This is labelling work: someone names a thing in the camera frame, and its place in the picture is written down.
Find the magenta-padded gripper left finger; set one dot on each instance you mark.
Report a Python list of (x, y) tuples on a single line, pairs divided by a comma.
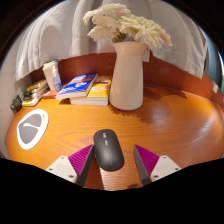
[(60, 166)]

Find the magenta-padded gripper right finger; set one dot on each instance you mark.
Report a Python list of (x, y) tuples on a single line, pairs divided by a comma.
[(163, 166)]

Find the black computer mouse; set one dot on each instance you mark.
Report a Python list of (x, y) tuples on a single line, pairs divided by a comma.
[(108, 150)]

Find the white and grey mouse pad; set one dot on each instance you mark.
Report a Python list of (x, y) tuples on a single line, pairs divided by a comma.
[(32, 129)]

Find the white and yellow book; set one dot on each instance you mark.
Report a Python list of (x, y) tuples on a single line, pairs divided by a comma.
[(30, 101)]

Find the dark red book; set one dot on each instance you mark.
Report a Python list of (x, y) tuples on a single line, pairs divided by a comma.
[(50, 94)]

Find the dark grey book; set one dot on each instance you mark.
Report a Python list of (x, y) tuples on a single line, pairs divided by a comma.
[(33, 95)]

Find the dark green mug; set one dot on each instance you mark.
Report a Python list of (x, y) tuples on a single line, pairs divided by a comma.
[(16, 104)]

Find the cream ceramic vase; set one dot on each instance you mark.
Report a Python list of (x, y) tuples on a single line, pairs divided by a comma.
[(127, 80)]

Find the cream travel cup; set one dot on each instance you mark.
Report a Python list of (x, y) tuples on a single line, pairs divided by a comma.
[(48, 73)]

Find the white curtain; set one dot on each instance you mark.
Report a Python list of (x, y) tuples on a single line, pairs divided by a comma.
[(66, 30)]

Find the white flower bouquet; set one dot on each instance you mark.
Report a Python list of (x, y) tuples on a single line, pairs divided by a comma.
[(140, 28)]

